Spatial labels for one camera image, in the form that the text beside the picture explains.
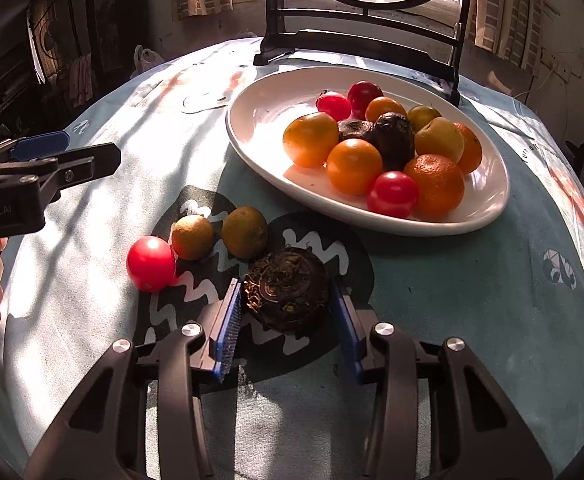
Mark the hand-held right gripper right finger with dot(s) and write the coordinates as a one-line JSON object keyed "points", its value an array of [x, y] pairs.
{"points": [[349, 332]]}

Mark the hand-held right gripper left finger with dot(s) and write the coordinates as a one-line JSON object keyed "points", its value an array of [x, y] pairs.
{"points": [[224, 325]]}

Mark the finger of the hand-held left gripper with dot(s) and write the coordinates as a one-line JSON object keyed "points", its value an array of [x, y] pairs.
{"points": [[87, 165], [39, 144]]}

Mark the dark brown water chestnut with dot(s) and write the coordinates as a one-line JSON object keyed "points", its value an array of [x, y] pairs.
{"points": [[286, 290], [354, 131], [394, 140]]}

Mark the small brown-green fruit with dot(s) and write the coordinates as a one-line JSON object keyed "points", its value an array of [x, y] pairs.
{"points": [[192, 237]]}

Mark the small olive-green fruit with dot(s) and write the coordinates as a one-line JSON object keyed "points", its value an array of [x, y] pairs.
{"points": [[244, 231]]}

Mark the small yellow-orange citrus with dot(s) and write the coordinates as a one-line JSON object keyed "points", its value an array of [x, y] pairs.
{"points": [[439, 139], [424, 115], [386, 107], [354, 166], [311, 140]]}

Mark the large orange tangerine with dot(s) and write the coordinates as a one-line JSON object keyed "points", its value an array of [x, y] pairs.
{"points": [[469, 150], [434, 185]]}

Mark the white oval plate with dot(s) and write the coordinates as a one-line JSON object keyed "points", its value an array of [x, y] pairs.
{"points": [[262, 120]]}

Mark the hanging cloth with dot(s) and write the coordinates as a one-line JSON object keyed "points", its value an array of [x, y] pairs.
{"points": [[80, 80]]}

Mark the white plastic bag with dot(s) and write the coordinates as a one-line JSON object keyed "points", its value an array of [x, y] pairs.
{"points": [[146, 59]]}

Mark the light blue printed tablecloth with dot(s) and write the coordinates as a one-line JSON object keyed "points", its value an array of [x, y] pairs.
{"points": [[472, 310]]}

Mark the round painted screen on stand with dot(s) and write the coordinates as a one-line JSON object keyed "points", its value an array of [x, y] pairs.
{"points": [[352, 42]]}

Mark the dark wall hanging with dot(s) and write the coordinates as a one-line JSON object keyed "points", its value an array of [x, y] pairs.
{"points": [[44, 45]]}

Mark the dark framed wall picture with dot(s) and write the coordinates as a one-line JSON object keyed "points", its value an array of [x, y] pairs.
{"points": [[104, 15]]}

